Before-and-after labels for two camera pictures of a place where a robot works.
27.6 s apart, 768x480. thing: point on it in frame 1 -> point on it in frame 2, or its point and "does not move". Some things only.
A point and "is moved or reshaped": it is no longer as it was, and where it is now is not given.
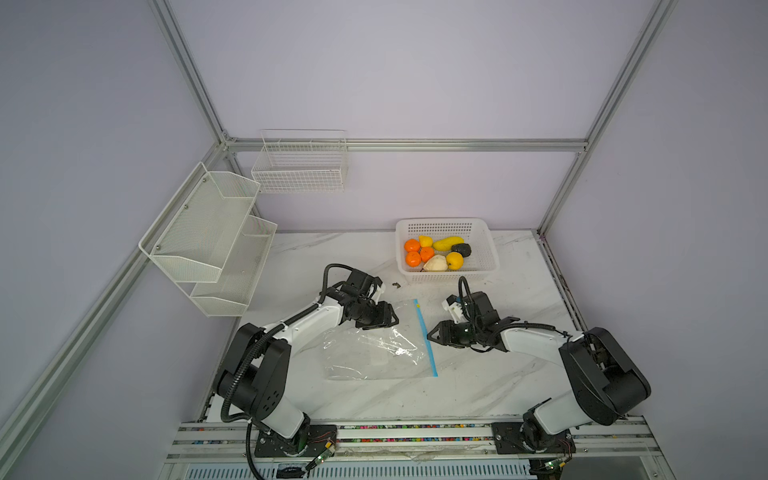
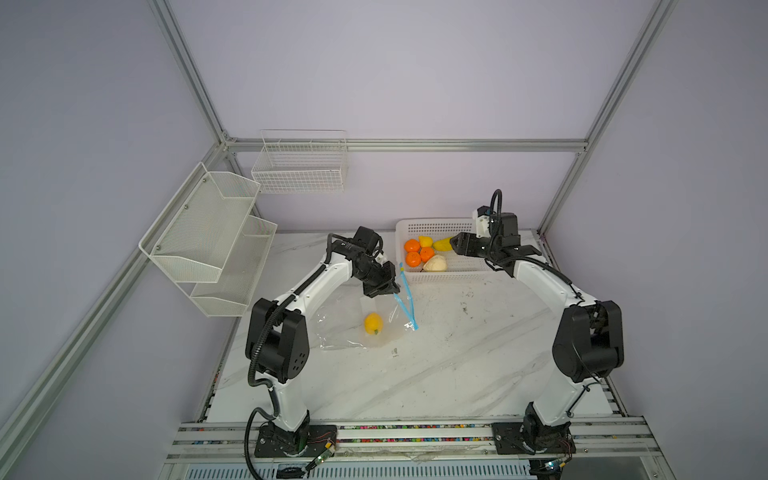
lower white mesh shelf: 230,295 does not move
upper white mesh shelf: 191,241 does not move
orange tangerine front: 413,258 does not move
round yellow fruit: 455,260 is moved or reshaped
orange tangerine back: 412,245 does not move
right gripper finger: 477,346 -> 507,264
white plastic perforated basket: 482,262 does not move
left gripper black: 384,309 -> 386,287
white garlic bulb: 437,263 does not move
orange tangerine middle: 426,253 does not move
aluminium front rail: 595,441 does not move
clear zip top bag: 401,350 is moved or reshaped
